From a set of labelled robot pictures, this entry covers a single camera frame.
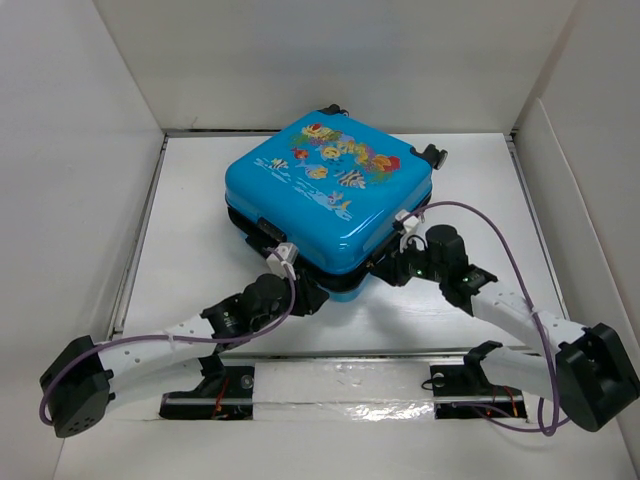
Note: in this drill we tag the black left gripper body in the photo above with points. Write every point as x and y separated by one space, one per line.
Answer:
282 307

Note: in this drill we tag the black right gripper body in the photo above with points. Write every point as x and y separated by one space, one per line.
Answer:
416 264

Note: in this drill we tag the blue hard-shell suitcase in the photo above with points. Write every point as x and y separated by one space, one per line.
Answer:
331 186

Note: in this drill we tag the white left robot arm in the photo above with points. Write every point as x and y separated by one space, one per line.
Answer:
88 378

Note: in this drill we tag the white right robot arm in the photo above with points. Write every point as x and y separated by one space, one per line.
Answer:
585 371

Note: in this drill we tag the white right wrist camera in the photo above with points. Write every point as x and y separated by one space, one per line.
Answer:
406 226

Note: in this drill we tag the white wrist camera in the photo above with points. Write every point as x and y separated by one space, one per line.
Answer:
406 226
281 259

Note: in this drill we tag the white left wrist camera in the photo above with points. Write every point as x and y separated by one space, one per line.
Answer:
281 259

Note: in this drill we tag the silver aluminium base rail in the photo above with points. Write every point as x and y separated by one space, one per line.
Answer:
324 389

